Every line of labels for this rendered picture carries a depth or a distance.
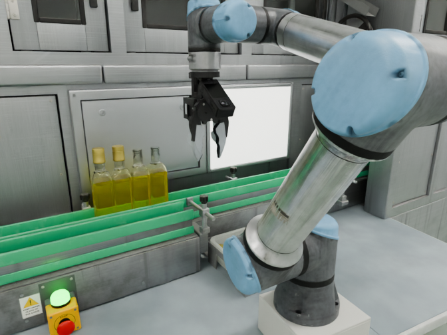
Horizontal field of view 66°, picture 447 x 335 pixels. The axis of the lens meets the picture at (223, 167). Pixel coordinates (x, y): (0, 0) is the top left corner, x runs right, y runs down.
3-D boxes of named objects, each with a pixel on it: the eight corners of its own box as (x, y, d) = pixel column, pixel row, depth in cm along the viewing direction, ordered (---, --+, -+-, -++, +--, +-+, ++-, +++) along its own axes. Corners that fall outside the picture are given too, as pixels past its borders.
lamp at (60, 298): (69, 294, 89) (67, 284, 88) (72, 304, 85) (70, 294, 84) (50, 300, 86) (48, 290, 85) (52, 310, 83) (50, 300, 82)
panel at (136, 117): (285, 157, 160) (289, 82, 150) (289, 158, 157) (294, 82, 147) (80, 193, 115) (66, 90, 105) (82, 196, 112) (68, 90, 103)
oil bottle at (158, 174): (163, 217, 120) (160, 158, 114) (170, 223, 116) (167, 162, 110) (148, 221, 117) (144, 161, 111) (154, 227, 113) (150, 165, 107)
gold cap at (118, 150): (123, 157, 106) (122, 143, 105) (126, 160, 103) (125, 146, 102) (111, 159, 104) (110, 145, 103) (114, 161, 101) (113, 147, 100)
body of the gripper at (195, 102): (209, 118, 90) (208, 70, 87) (226, 123, 83) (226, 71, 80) (182, 121, 86) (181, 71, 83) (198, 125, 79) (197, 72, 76)
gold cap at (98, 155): (90, 164, 99) (89, 149, 98) (96, 161, 103) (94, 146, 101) (103, 164, 99) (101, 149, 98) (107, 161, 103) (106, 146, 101)
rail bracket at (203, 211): (193, 219, 118) (192, 184, 114) (218, 238, 104) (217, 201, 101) (185, 221, 117) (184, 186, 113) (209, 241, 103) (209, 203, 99)
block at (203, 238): (196, 238, 119) (196, 220, 117) (209, 251, 111) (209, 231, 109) (187, 241, 117) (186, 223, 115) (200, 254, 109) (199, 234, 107)
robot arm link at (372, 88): (293, 286, 75) (499, 68, 38) (235, 310, 67) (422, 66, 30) (265, 240, 81) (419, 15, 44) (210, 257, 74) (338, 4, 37)
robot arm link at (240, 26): (273, 0, 68) (242, 8, 77) (225, -5, 62) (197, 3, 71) (271, 43, 70) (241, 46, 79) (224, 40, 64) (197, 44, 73)
